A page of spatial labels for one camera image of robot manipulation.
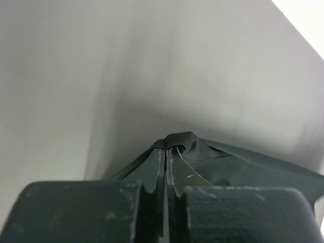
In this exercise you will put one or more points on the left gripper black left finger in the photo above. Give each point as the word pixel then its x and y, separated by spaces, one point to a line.
pixel 129 208

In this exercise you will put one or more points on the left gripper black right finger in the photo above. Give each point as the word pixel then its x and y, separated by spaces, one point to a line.
pixel 202 212

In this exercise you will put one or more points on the black t shirt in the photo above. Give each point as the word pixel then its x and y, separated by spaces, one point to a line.
pixel 226 165

